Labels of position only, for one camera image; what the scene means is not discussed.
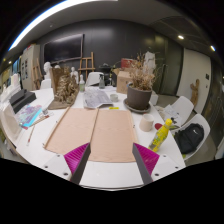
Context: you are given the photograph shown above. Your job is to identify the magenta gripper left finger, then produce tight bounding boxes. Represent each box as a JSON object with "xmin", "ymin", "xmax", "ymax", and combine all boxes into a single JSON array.
[{"xmin": 64, "ymin": 143, "xmax": 91, "ymax": 184}]

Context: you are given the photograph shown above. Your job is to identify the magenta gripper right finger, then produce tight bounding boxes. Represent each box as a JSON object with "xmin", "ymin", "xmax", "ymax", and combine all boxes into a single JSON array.
[{"xmin": 132, "ymin": 143, "xmax": 159, "ymax": 185}]

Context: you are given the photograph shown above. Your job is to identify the left beige cloth mat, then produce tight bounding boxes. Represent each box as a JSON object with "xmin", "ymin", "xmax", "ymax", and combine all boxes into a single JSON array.
[{"xmin": 44, "ymin": 108, "xmax": 98, "ymax": 155}]

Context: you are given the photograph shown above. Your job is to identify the beige cloth mat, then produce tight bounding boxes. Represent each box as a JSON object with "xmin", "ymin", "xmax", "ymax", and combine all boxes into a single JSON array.
[
  {"xmin": 89, "ymin": 110, "xmax": 138, "ymax": 163},
  {"xmin": 44, "ymin": 108, "xmax": 98, "ymax": 155}
]

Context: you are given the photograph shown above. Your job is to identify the yellow spray bottle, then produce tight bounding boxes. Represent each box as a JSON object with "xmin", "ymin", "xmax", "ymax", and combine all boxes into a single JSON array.
[{"xmin": 148, "ymin": 119, "xmax": 172, "ymax": 152}]

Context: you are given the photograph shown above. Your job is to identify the white ceramic cup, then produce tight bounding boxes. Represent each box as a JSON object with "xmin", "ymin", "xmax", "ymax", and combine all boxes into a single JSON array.
[{"xmin": 139, "ymin": 114, "xmax": 154, "ymax": 132}]

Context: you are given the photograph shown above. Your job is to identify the red round lid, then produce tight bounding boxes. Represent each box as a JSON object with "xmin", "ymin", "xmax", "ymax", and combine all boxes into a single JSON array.
[{"xmin": 154, "ymin": 123, "xmax": 162, "ymax": 130}]

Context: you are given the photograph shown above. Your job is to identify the right beige cloth mat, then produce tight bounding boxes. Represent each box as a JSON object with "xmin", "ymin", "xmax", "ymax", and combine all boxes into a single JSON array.
[{"xmin": 89, "ymin": 110, "xmax": 138, "ymax": 163}]

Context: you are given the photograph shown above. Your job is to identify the black backpack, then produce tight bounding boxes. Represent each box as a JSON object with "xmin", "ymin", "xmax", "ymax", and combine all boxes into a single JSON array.
[{"xmin": 174, "ymin": 123, "xmax": 204, "ymax": 154}]

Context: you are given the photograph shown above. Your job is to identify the paintbrush on table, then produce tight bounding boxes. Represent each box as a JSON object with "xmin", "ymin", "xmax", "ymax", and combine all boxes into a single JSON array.
[{"xmin": 26, "ymin": 125, "xmax": 36, "ymax": 146}]

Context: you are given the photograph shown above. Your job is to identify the grey pot saucer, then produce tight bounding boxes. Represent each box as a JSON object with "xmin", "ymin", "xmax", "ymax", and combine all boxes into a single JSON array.
[{"xmin": 123, "ymin": 98, "xmax": 151, "ymax": 114}]

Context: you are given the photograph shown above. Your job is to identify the grey plant pot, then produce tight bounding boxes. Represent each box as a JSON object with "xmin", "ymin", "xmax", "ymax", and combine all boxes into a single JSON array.
[{"xmin": 127, "ymin": 83, "xmax": 152, "ymax": 109}]

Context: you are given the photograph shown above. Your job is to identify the white chair behind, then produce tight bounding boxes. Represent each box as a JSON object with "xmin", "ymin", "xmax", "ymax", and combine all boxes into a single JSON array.
[{"xmin": 164, "ymin": 96, "xmax": 194, "ymax": 127}]

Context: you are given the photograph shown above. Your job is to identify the yellow small label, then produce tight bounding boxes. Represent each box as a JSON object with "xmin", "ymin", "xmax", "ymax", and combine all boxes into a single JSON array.
[{"xmin": 109, "ymin": 107, "xmax": 119, "ymax": 110}]

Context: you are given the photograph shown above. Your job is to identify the grey printed paper sheet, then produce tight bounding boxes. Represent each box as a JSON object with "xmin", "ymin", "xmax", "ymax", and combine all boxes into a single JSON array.
[{"xmin": 83, "ymin": 89, "xmax": 112, "ymax": 109}]

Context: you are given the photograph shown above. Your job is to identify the colourful painted picture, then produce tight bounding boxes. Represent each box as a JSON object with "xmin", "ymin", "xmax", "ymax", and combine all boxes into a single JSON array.
[{"xmin": 16, "ymin": 105, "xmax": 42, "ymax": 127}]

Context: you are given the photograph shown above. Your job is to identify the small grey cup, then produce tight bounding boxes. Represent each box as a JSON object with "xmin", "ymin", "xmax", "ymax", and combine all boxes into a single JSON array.
[{"xmin": 110, "ymin": 94, "xmax": 118, "ymax": 102}]

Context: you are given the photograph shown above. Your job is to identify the white chair with backpack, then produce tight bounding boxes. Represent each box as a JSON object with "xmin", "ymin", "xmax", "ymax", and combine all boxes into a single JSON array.
[{"xmin": 171, "ymin": 114, "xmax": 210, "ymax": 160}]

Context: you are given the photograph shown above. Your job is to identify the golden brown sculpture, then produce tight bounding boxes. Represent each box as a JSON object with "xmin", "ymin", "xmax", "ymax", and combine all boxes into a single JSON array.
[{"xmin": 48, "ymin": 67, "xmax": 79, "ymax": 110}]

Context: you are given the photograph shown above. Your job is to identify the clear plastic bottle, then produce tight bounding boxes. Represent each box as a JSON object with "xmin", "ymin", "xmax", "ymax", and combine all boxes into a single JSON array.
[{"xmin": 79, "ymin": 74, "xmax": 85, "ymax": 92}]

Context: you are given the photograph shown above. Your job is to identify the dried brown plant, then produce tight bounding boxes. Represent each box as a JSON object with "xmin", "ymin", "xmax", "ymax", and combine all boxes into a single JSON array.
[{"xmin": 129, "ymin": 52, "xmax": 156, "ymax": 91}]

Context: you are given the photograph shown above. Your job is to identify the black box on table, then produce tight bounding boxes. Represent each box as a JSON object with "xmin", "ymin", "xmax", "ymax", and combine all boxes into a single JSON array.
[{"xmin": 9, "ymin": 89, "xmax": 36, "ymax": 113}]

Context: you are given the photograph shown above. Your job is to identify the cardboard box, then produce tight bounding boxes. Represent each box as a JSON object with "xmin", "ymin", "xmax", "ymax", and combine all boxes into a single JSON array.
[{"xmin": 112, "ymin": 68, "xmax": 131, "ymax": 94}]

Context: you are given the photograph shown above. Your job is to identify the white far chair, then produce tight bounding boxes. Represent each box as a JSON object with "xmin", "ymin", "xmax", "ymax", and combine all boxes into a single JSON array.
[{"xmin": 86, "ymin": 72, "xmax": 103, "ymax": 87}]

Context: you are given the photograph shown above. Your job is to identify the wooden figure statue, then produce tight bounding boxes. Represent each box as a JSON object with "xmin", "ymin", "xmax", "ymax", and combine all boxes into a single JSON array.
[{"xmin": 190, "ymin": 79, "xmax": 200, "ymax": 106}]

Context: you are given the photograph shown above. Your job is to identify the grey spray bottle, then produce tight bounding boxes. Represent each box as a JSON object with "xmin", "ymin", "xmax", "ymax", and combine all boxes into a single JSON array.
[{"xmin": 99, "ymin": 74, "xmax": 105, "ymax": 89}]

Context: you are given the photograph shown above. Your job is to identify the wooden easel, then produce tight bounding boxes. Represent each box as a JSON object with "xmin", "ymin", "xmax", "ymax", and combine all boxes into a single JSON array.
[{"xmin": 78, "ymin": 52, "xmax": 95, "ymax": 78}]

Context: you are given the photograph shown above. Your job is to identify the white plaster bust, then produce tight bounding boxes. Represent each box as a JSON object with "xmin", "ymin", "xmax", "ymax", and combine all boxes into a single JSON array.
[{"xmin": 44, "ymin": 62, "xmax": 52, "ymax": 79}]

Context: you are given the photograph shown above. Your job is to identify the black wall screen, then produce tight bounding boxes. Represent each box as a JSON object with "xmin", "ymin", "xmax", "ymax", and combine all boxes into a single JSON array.
[{"xmin": 44, "ymin": 34, "xmax": 83, "ymax": 63}]

